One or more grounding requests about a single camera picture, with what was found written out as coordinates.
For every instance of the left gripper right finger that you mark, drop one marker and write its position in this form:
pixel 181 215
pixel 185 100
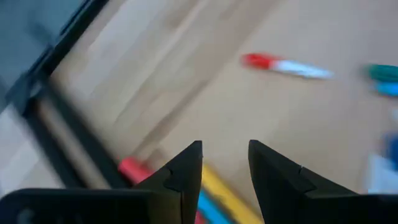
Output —
pixel 280 193

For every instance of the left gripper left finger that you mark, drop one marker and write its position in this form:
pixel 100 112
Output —
pixel 174 199

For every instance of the teal chalk marker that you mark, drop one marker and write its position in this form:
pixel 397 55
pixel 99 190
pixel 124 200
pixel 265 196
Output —
pixel 214 211

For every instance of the pink chalk marker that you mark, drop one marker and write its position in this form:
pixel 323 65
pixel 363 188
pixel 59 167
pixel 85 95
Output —
pixel 133 169

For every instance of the yellow chalk marker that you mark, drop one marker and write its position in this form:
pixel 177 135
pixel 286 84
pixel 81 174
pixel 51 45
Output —
pixel 227 193

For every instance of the small dark blue cap marker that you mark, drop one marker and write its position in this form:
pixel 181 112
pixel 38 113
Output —
pixel 392 149

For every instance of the small red cap marker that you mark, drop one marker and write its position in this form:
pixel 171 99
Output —
pixel 258 60

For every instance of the small light blue cap marker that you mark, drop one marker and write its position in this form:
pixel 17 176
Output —
pixel 388 89

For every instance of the small green cap marker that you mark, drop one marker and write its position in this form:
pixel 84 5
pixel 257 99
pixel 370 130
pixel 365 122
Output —
pixel 384 73

